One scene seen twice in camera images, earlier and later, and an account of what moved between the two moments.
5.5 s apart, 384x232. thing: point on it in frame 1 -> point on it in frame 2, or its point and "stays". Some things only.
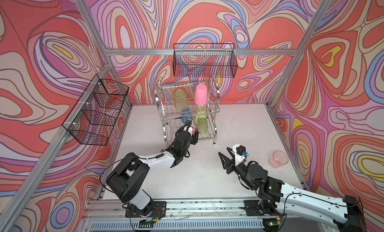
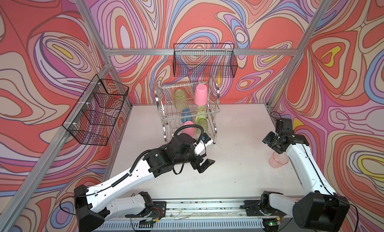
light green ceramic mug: (201, 113) stays
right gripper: (227, 162) -> (267, 140)
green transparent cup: (203, 126) stays
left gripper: (194, 139) -> (196, 165)
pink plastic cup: (201, 95) stays
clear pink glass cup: (279, 159) stays
